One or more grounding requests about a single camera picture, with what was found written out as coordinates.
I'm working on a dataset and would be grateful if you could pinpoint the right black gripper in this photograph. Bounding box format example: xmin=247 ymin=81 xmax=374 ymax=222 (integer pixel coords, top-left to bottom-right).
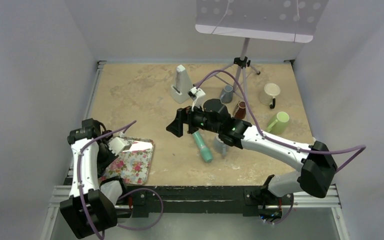
xmin=166 ymin=100 xmax=221 ymax=138

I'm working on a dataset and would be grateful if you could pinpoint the green mug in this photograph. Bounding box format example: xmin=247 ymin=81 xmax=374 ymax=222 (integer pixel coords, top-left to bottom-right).
xmin=265 ymin=111 xmax=290 ymax=135

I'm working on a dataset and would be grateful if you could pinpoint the light grey footed mug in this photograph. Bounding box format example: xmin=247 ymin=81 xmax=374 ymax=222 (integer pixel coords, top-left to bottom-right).
xmin=213 ymin=136 xmax=229 ymax=158

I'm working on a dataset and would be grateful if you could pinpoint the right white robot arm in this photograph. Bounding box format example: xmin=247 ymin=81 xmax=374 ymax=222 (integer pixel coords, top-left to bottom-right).
xmin=166 ymin=98 xmax=338 ymax=204

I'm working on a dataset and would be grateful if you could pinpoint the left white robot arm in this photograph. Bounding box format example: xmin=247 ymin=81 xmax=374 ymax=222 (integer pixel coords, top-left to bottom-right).
xmin=59 ymin=118 xmax=131 ymax=240

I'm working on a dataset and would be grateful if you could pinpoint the blue-grey mug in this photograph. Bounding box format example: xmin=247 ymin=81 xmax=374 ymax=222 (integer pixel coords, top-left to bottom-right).
xmin=219 ymin=85 xmax=234 ymax=104

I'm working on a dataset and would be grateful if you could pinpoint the brown striped mug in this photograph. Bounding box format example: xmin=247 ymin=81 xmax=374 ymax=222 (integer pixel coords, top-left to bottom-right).
xmin=232 ymin=101 xmax=247 ymax=120

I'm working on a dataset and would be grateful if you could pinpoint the floral tray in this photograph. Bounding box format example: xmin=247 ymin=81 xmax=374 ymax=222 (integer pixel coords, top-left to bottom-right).
xmin=98 ymin=136 xmax=155 ymax=186

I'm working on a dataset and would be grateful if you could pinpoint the white metronome-shaped object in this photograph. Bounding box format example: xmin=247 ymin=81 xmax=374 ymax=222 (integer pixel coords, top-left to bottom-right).
xmin=169 ymin=64 xmax=193 ymax=104

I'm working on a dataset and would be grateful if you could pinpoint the teal cylindrical bottle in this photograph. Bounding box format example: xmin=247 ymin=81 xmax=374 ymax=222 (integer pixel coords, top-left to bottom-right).
xmin=192 ymin=131 xmax=214 ymax=163

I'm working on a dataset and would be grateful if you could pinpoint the purple tripod stand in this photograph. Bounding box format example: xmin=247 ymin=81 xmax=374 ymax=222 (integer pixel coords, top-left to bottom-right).
xmin=194 ymin=37 xmax=261 ymax=99

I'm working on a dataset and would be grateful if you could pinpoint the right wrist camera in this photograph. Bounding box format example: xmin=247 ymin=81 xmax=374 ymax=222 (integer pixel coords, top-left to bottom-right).
xmin=188 ymin=86 xmax=206 ymax=111

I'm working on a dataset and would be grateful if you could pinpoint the aluminium frame rail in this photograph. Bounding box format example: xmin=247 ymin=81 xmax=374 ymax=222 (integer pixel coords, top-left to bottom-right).
xmin=39 ymin=60 xmax=108 ymax=240

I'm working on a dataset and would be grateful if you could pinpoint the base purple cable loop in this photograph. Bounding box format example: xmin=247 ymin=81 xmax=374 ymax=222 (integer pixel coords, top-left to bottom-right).
xmin=115 ymin=188 xmax=164 ymax=232

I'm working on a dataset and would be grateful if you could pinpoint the cream mug black handle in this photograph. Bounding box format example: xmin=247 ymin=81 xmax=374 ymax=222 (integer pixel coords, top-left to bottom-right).
xmin=258 ymin=82 xmax=281 ymax=109

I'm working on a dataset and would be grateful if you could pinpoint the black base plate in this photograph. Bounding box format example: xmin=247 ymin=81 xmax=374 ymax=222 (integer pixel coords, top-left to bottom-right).
xmin=116 ymin=185 xmax=294 ymax=221

